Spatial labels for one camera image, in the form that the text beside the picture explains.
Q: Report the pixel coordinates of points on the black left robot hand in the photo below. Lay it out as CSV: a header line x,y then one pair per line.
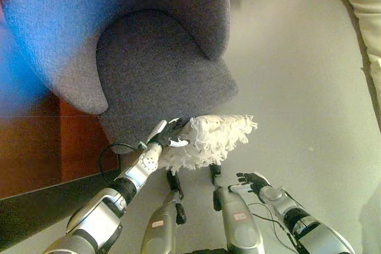
x,y
165,138

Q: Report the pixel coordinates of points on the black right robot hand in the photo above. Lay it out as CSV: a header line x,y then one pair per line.
x,y
253,183

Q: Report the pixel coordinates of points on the white fringed pillow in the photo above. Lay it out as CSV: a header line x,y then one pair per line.
x,y
208,144

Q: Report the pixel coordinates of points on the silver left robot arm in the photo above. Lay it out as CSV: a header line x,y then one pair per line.
x,y
113,203

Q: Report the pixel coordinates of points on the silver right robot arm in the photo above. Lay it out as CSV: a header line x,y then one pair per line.
x,y
300,221

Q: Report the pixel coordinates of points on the grey fabric armchair sofa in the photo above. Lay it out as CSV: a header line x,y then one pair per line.
x,y
143,57

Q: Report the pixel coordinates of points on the beige leather sofa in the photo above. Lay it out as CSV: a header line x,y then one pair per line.
x,y
364,13

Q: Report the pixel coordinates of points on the silver right robot leg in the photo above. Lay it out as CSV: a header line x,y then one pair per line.
x,y
235,215

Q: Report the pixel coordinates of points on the silver robot leg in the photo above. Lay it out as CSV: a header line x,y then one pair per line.
x,y
235,215
163,218

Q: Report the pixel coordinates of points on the silver left robot leg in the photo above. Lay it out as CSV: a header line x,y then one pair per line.
x,y
163,218

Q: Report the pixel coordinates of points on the reddish brown wooden cabinet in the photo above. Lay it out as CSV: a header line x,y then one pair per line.
x,y
44,147

